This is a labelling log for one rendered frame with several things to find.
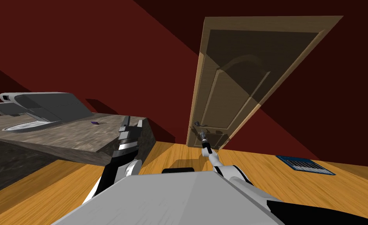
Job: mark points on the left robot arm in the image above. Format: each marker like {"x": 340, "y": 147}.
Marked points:
{"x": 116, "y": 165}

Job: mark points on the grey appliance with open lid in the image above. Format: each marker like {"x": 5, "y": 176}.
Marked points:
{"x": 46, "y": 106}

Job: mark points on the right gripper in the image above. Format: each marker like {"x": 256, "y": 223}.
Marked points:
{"x": 203, "y": 136}

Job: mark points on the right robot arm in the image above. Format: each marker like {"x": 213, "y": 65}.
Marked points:
{"x": 237, "y": 175}

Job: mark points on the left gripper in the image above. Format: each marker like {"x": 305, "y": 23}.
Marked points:
{"x": 127, "y": 136}

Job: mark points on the grey stone counter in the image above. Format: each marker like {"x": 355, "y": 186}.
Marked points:
{"x": 77, "y": 137}

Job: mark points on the blue floor vent grille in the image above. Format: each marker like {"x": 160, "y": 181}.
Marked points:
{"x": 305, "y": 165}

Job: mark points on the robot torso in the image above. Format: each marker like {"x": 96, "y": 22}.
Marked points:
{"x": 177, "y": 200}

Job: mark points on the brown wooden door leaf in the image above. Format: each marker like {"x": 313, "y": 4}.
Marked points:
{"x": 234, "y": 103}

